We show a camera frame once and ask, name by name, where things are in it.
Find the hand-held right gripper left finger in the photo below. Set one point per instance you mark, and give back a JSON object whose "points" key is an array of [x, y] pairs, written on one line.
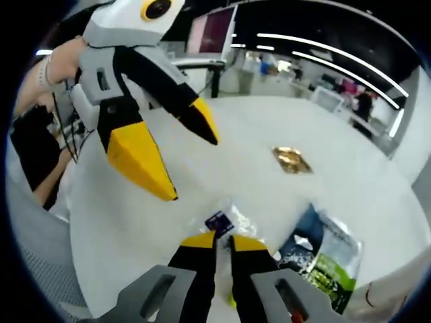
{"points": [[195, 262]]}

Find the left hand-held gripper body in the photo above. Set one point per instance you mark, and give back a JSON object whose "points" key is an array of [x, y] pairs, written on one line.
{"points": [[128, 23]]}

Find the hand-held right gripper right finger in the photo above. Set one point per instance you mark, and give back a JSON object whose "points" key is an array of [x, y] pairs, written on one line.
{"points": [[249, 266]]}

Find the clear skincare sachet blue square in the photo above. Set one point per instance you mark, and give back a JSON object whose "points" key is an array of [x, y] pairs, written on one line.
{"points": [[219, 220]]}

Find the blue green skincare packet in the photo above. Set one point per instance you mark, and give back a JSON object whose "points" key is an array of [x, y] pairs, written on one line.
{"points": [[320, 269]]}

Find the gold foil skincare sachet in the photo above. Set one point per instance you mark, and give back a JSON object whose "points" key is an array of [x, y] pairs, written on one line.
{"points": [[291, 159]]}

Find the person's left hand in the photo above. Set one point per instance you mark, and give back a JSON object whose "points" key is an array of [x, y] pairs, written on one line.
{"points": [[67, 60]]}

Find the monitor with maroon screen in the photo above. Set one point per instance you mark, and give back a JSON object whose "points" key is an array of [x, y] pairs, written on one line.
{"points": [[215, 30]]}

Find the person's bare leg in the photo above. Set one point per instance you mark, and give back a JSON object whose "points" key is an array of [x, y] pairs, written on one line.
{"points": [[50, 188]]}

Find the white ceiling light strip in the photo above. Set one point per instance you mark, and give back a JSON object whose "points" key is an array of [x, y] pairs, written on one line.
{"points": [[303, 42], [323, 60]]}

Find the white office chair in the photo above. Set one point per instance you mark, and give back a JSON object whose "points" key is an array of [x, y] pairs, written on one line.
{"points": [[326, 99]]}

